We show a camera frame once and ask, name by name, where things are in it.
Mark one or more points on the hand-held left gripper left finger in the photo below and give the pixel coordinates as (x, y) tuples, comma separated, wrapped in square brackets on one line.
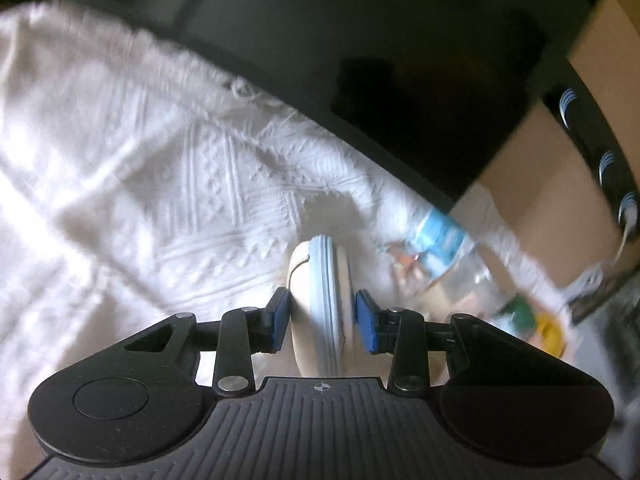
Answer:
[(281, 320)]

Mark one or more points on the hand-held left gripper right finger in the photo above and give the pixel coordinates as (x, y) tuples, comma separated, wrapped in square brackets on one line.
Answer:
[(367, 322)]

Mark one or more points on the cream round pouch blue zipper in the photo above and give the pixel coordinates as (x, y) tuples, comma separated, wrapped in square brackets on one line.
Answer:
[(320, 305)]

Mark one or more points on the clear plastic bottle blue label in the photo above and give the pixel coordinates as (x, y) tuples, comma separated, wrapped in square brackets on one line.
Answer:
[(450, 255)]

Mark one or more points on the white textured blanket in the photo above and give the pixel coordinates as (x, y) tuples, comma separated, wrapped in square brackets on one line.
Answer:
[(125, 185)]

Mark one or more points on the black screen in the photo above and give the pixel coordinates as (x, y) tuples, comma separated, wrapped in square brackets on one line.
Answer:
[(380, 75)]

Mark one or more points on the black band with white rings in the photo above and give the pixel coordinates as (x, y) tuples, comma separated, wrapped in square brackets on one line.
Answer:
[(595, 135)]

